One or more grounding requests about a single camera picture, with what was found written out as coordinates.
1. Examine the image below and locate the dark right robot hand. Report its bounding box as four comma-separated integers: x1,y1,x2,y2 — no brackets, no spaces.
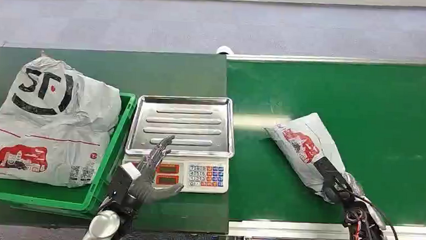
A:
320,157,360,208

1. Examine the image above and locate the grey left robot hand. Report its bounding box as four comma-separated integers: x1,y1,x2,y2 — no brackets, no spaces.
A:
127,133,187,214

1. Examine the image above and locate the small grey parcel bag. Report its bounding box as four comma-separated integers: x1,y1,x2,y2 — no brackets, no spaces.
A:
259,110,393,231

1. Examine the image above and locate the large grey parcel bag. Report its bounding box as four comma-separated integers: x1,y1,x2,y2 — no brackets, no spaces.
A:
0,52,125,191

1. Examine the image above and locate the green plastic crate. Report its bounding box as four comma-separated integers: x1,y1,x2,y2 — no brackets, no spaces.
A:
0,86,138,222

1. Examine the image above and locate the white electronic scale body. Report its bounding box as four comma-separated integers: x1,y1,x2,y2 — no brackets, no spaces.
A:
121,151,231,196

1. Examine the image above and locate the green conveyor belt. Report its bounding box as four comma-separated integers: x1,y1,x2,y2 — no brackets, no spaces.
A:
218,54,426,232

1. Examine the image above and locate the steel scale tray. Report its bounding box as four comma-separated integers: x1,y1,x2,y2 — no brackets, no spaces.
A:
124,92,239,162

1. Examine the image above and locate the white round object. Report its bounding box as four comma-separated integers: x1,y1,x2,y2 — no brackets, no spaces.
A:
216,45,236,56

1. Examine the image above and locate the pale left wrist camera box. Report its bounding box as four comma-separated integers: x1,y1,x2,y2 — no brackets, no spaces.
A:
106,161,143,213

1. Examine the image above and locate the right robot arm with cables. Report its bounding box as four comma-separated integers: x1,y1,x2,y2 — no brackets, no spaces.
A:
340,198,403,240

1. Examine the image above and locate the silver conveyor frame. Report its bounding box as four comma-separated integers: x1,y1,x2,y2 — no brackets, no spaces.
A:
217,50,426,240

